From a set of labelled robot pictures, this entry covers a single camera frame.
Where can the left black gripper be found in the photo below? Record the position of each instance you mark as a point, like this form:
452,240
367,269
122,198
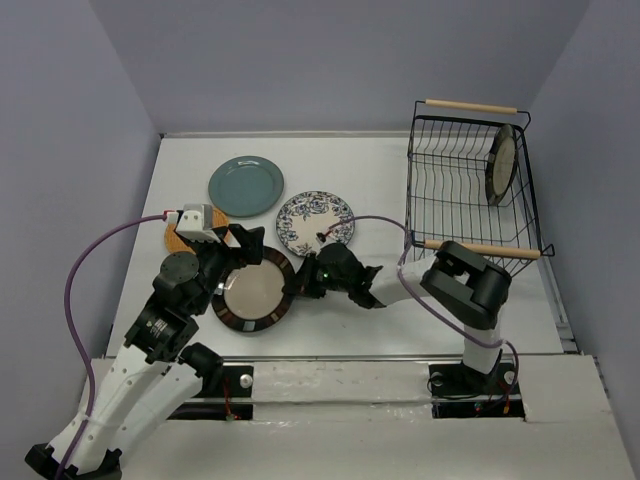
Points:
250,253

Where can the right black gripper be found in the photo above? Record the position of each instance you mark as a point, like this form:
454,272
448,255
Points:
303,281

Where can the teal ceramic plate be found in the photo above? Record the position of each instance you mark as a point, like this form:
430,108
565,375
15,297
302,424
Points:
246,186

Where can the dark rimmed plate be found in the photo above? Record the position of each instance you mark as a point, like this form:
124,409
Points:
251,299
501,165

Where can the blue floral plate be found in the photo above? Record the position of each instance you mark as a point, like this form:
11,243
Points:
305,215

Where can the orange woven plate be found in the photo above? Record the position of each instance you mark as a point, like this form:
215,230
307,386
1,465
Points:
175,244

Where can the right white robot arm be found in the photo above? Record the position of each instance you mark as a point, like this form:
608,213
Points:
458,286

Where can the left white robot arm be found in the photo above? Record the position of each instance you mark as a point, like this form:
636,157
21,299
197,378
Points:
158,366

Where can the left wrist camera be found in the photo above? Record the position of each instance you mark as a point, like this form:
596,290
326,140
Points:
193,223

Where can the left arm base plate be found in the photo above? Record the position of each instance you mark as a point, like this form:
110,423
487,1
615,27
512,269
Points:
229,399

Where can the black wire dish rack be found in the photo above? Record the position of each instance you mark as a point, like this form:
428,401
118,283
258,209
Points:
445,195

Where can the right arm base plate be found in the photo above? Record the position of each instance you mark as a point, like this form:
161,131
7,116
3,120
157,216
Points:
457,394

